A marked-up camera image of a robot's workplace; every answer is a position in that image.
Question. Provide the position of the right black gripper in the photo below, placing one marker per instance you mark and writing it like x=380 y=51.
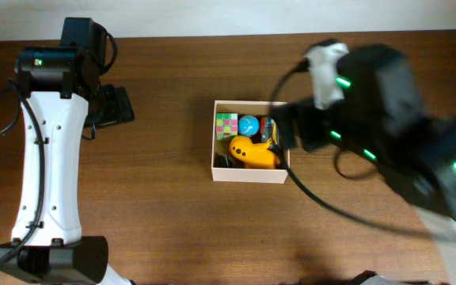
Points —
x=306 y=119

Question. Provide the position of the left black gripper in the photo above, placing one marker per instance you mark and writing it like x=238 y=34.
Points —
x=118 y=105

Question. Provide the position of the grey red toy truck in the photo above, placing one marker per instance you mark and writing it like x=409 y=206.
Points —
x=269 y=132

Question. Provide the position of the blue toy ball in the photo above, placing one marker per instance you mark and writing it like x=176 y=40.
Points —
x=248 y=125

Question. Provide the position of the yellow rubber animal toy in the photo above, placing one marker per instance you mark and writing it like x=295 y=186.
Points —
x=253 y=155

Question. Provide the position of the colourful puzzle cube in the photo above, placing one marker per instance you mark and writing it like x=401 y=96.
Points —
x=226 y=125

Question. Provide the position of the black round disc toy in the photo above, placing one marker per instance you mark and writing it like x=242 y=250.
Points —
x=223 y=161

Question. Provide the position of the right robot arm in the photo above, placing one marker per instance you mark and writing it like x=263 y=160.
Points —
x=365 y=101

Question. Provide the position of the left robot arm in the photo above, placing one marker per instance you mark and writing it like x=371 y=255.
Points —
x=61 y=95

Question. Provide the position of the open pink cardboard box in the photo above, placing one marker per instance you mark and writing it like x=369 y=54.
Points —
x=271 y=176

